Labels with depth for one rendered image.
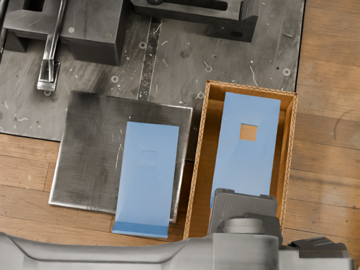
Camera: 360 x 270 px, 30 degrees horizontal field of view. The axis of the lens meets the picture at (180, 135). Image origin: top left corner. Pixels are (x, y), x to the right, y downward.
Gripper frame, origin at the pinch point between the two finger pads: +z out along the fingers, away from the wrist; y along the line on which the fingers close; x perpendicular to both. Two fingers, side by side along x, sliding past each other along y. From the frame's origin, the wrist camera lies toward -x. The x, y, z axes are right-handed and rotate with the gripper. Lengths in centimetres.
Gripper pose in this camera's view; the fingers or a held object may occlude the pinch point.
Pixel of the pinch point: (237, 208)
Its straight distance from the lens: 80.8
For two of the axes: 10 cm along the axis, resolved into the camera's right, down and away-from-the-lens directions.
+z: 0.6, -2.8, 9.6
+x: -9.9, -1.5, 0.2
